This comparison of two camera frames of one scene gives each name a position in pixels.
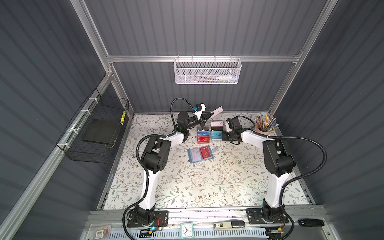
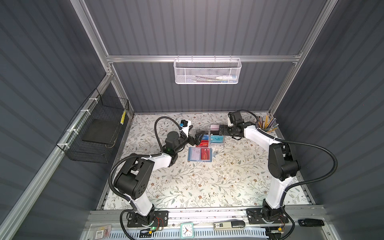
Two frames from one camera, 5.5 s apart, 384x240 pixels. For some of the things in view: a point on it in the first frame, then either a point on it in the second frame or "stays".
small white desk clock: [187, 230] stays
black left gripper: [202, 120] -> [196, 141]
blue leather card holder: [200, 153] stays
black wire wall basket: [94, 133] stays
